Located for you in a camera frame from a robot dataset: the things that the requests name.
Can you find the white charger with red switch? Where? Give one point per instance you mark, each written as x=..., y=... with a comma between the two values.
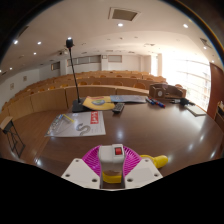
x=108, y=156

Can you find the black remote control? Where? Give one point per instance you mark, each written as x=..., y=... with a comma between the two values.
x=118, y=107

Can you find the white notebook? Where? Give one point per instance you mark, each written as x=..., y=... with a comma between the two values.
x=196, y=110

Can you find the blue booklet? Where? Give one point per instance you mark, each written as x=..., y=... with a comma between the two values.
x=128, y=99

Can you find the small black-legged stand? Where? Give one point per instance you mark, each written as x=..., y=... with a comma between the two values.
x=6, y=122

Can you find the wooden desk organizer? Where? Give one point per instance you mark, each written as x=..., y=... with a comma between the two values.
x=166, y=90

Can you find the red marker pen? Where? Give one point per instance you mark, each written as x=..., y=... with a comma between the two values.
x=161, y=104

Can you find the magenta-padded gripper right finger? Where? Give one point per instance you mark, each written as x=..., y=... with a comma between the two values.
x=145, y=171

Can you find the ceiling spotlights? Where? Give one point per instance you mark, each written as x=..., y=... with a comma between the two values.
x=120, y=24

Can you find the black desk device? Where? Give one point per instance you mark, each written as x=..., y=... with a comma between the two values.
x=184, y=101

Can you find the large bright window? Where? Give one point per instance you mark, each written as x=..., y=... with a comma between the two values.
x=186, y=80

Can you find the wooden shelf unit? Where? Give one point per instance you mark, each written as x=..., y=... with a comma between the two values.
x=220, y=116

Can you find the white magazine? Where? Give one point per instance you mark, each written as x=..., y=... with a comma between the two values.
x=76, y=128

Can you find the ceiling air vent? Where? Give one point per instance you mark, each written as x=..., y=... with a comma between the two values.
x=205, y=42
x=124, y=14
x=23, y=31

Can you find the black gooseneck desk microphone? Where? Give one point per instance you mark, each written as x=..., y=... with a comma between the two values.
x=79, y=106

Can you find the rows of wooden auditorium seats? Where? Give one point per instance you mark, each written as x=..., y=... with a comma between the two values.
x=100, y=80

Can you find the ceiling projector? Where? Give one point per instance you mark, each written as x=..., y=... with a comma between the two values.
x=63, y=52

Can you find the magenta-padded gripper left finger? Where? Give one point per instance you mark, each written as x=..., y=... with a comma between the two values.
x=78, y=171

